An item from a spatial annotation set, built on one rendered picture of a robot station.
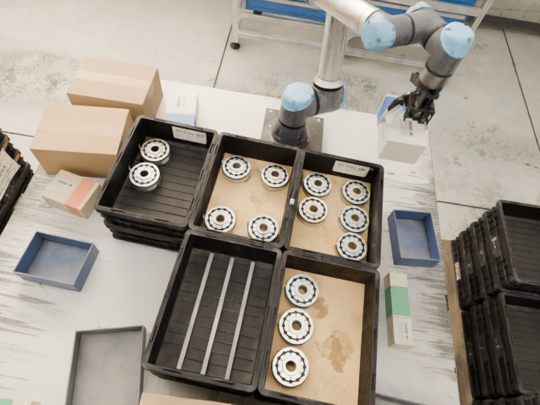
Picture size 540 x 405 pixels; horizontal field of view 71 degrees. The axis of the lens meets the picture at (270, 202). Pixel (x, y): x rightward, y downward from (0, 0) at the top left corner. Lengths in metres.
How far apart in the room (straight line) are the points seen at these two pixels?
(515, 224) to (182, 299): 1.59
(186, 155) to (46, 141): 0.49
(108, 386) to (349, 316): 0.75
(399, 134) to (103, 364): 1.14
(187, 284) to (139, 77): 0.90
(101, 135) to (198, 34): 1.99
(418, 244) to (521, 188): 1.59
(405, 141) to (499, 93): 2.45
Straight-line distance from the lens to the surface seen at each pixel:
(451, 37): 1.06
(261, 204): 1.34
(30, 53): 3.44
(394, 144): 1.22
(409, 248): 1.55
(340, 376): 1.20
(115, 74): 1.75
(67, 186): 1.55
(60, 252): 1.51
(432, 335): 1.48
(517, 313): 2.08
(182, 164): 1.44
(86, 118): 1.61
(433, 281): 1.54
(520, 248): 2.10
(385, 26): 1.03
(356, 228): 1.33
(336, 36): 1.45
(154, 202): 1.36
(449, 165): 2.88
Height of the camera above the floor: 1.99
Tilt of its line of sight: 59 degrees down
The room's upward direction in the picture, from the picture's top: 10 degrees clockwise
